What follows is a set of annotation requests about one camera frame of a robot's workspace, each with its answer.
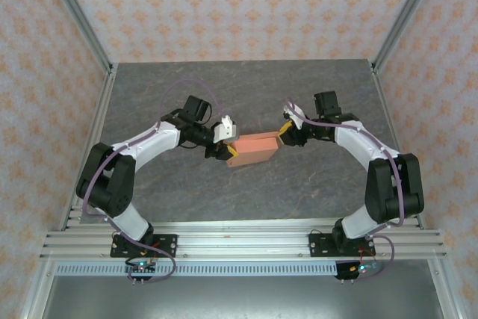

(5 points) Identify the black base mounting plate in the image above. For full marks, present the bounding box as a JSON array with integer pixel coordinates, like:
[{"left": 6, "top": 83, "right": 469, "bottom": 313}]
[
  {"left": 308, "top": 232, "right": 375, "bottom": 258},
  {"left": 109, "top": 234, "right": 179, "bottom": 258}
]

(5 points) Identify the controller board with lights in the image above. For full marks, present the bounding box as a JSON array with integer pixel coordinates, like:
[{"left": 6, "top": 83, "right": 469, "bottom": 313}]
[
  {"left": 124, "top": 257, "right": 158, "bottom": 285},
  {"left": 333, "top": 260, "right": 382, "bottom": 283}
]

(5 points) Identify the orange cardboard paper box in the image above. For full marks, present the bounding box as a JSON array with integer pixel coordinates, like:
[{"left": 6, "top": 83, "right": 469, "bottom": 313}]
[{"left": 226, "top": 131, "right": 282, "bottom": 169}]

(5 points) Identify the purple cable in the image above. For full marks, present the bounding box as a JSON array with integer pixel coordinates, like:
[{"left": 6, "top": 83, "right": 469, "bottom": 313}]
[
  {"left": 284, "top": 96, "right": 407, "bottom": 283},
  {"left": 81, "top": 78, "right": 229, "bottom": 285}
]

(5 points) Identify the aluminium frame post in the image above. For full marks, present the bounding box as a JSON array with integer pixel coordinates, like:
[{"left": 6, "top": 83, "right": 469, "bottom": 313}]
[
  {"left": 372, "top": 0, "right": 447, "bottom": 72},
  {"left": 39, "top": 0, "right": 114, "bottom": 73}
]

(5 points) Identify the aluminium frame leg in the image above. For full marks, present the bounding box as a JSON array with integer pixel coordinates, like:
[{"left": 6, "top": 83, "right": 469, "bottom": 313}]
[
  {"left": 20, "top": 258, "right": 57, "bottom": 319},
  {"left": 427, "top": 258, "right": 466, "bottom": 319}
]

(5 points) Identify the long aluminium cross rail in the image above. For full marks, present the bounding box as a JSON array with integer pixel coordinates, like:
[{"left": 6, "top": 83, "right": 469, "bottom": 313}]
[{"left": 39, "top": 220, "right": 448, "bottom": 261}]

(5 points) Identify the slotted grey cable duct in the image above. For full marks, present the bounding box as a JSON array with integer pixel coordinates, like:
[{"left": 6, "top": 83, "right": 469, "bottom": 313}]
[{"left": 55, "top": 262, "right": 339, "bottom": 278}]

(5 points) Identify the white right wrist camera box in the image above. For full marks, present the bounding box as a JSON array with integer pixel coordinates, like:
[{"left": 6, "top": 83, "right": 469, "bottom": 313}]
[{"left": 282, "top": 104, "right": 308, "bottom": 128}]

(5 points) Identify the aluminium table side rail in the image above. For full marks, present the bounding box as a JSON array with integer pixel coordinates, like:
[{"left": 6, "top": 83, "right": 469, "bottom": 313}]
[
  {"left": 370, "top": 61, "right": 427, "bottom": 231},
  {"left": 59, "top": 64, "right": 119, "bottom": 231}
]

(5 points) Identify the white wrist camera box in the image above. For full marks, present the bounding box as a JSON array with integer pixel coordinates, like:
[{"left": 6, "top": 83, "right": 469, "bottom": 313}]
[
  {"left": 282, "top": 104, "right": 308, "bottom": 128},
  {"left": 212, "top": 115, "right": 240, "bottom": 145}
]

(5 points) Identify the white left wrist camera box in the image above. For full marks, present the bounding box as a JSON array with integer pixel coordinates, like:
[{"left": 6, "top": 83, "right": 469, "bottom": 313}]
[{"left": 212, "top": 115, "right": 240, "bottom": 145}]

